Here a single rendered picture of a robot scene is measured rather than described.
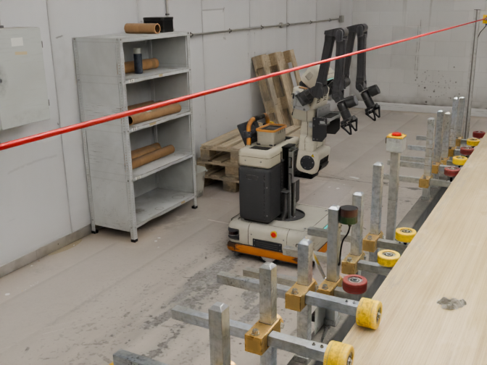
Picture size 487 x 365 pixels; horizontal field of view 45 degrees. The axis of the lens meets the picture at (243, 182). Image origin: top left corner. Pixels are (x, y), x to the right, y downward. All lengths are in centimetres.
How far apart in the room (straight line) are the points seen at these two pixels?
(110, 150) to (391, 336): 325
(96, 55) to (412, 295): 319
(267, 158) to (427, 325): 241
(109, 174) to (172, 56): 120
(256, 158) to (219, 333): 275
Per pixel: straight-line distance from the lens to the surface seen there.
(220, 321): 135
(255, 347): 158
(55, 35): 455
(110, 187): 470
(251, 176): 410
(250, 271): 216
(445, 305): 191
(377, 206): 247
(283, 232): 408
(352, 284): 198
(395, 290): 198
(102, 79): 451
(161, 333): 348
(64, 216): 474
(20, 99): 403
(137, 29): 491
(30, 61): 408
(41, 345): 355
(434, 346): 172
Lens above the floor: 180
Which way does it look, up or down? 17 degrees down
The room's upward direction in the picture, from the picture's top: 1 degrees counter-clockwise
